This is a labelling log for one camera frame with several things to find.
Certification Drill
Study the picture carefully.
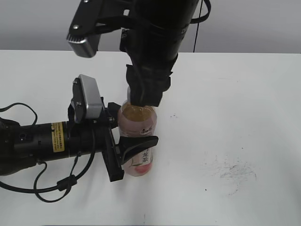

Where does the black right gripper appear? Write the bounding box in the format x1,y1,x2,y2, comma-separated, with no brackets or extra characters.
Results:
119,25,179,107

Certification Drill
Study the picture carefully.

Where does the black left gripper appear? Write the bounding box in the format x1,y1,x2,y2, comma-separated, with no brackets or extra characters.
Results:
67,102,158,182

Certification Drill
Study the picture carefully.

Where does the peach oolong tea bottle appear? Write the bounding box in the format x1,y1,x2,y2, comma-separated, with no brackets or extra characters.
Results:
118,100,157,177

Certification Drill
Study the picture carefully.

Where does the white bottle cap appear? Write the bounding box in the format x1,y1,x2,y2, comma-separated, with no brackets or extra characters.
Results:
127,86,131,102

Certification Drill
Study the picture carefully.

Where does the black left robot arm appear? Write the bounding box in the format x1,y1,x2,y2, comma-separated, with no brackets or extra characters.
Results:
0,102,158,182

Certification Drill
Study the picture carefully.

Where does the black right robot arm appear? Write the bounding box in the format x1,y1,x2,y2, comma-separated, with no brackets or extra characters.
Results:
120,0,198,107

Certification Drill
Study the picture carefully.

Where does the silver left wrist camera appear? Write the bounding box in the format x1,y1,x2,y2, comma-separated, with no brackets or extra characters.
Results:
71,74,104,123

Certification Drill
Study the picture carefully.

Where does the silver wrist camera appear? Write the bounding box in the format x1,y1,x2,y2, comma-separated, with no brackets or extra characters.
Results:
66,0,104,58
71,74,104,123

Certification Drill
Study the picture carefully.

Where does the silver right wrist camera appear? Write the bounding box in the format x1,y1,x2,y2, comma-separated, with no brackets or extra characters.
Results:
66,0,104,58

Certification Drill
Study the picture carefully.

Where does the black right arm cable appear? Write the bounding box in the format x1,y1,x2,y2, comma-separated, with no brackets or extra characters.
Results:
190,0,212,24

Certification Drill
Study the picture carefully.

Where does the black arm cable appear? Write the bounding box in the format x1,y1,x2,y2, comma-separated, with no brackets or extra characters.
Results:
190,0,212,24
0,102,96,203

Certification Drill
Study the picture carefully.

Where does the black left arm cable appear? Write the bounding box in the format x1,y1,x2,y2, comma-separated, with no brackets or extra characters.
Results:
0,102,96,203

